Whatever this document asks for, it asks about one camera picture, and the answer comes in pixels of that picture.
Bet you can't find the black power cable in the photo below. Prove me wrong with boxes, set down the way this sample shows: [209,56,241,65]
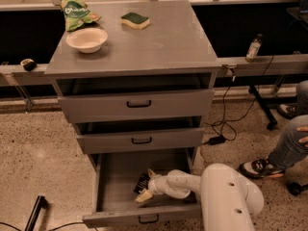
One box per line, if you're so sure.
[201,55,275,145]

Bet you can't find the black yellow tape measure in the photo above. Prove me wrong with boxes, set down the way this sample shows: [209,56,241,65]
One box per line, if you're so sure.
[20,59,37,71]

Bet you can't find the grey metal rail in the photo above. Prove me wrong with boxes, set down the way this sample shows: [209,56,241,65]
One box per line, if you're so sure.
[0,54,308,79]

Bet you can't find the blue jeans leg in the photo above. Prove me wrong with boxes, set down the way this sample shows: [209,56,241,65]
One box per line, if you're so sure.
[268,81,308,170]

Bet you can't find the green chip bag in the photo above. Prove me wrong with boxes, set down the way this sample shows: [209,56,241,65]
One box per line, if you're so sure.
[61,0,101,32]

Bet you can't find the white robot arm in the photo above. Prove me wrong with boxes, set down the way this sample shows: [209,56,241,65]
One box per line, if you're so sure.
[135,164,264,231]

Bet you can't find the black stand leg left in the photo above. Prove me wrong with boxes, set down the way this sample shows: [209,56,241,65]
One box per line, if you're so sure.
[24,195,47,231]

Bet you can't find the grey drawer cabinet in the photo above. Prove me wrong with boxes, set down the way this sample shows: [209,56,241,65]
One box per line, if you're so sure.
[43,0,222,170]

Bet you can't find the person's hand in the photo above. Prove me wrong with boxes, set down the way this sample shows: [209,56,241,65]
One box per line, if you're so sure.
[296,126,308,147]

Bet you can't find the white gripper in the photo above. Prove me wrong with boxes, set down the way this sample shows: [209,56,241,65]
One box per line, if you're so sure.
[135,168,168,203]

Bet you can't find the grey top drawer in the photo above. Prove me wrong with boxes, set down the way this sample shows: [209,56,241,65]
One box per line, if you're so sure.
[58,90,214,123]

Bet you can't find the grey open bottom drawer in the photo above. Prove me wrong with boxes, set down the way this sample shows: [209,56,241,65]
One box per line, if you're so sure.
[83,148,201,228]

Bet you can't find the black chair base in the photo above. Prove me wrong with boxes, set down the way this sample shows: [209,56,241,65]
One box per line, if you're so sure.
[248,85,308,196]

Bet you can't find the white bowl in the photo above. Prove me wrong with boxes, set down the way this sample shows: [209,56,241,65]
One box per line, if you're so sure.
[66,28,108,54]

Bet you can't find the green yellow sponge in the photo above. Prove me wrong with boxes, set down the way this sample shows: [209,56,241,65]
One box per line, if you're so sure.
[120,13,150,30]

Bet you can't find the grey orange sneaker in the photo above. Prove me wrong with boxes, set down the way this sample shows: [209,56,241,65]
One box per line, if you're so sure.
[239,159,285,179]

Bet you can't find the black power adapter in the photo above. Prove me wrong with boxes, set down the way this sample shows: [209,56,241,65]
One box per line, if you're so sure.
[208,135,226,145]

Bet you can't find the grey middle drawer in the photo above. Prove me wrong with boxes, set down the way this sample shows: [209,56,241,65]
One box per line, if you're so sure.
[77,128,204,154]

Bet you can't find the small glass bottle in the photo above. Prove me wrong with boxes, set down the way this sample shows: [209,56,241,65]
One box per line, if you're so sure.
[245,34,263,63]

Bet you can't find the black rxbar chocolate bar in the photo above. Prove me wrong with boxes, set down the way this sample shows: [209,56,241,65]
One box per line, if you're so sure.
[134,173,150,193]

